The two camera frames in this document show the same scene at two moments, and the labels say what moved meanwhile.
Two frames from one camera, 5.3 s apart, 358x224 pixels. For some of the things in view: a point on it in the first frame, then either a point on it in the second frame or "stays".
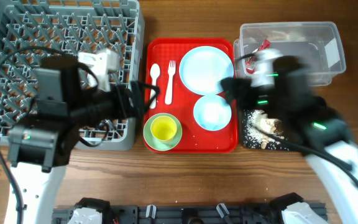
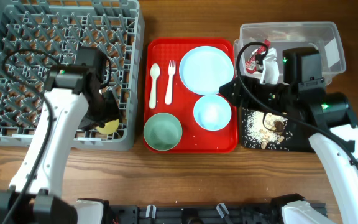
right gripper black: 236,83 stays
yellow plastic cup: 163,127 to 110,127
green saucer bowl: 151,142 stays
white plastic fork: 171,69 stays
